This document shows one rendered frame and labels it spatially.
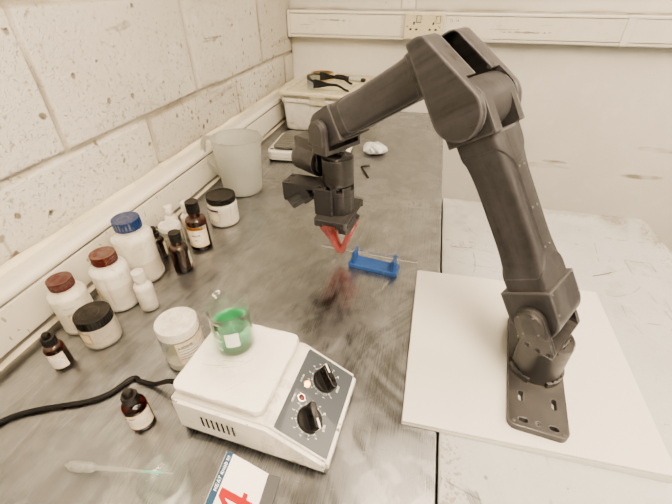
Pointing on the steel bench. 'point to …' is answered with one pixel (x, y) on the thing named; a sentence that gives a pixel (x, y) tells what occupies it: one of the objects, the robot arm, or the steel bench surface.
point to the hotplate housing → (216, 415)
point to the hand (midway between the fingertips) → (340, 248)
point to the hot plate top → (239, 372)
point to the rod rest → (374, 265)
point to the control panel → (333, 404)
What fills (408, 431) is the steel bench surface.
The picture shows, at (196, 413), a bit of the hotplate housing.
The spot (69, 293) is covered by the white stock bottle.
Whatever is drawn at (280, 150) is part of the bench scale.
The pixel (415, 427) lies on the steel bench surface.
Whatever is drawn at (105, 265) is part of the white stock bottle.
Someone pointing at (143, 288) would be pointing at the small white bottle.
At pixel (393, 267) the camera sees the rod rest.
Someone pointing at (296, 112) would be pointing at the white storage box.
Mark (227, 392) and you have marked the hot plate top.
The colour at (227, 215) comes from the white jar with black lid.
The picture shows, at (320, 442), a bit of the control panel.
